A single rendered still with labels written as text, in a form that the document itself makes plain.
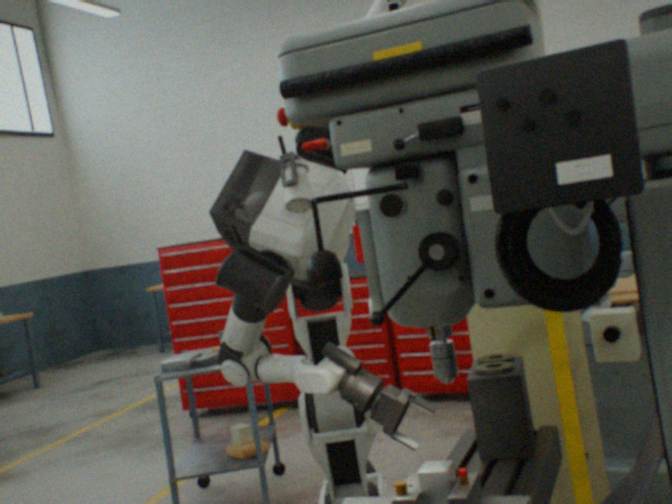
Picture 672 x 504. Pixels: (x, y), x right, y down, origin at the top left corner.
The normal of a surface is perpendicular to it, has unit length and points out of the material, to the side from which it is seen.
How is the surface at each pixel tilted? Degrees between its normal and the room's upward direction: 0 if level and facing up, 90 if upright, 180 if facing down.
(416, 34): 90
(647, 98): 90
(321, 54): 90
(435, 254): 90
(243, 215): 57
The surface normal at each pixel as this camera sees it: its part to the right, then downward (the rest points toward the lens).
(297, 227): -0.11, -0.48
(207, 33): -0.35, 0.11
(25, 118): 0.93, -0.12
